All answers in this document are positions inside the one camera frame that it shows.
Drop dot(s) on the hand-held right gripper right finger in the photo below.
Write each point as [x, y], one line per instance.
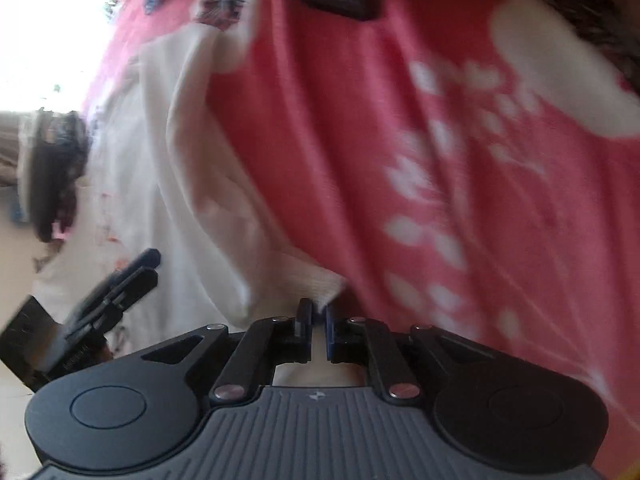
[330, 330]

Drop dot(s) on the white t-shirt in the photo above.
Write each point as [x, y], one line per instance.
[150, 160]

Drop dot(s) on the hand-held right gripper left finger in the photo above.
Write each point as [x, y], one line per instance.
[304, 325]

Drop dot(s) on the red floral bedsheet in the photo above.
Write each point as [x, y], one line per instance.
[350, 135]

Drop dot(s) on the dark cloth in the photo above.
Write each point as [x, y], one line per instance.
[600, 25]

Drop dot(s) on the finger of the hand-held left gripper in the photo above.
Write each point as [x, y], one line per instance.
[130, 295]
[135, 266]

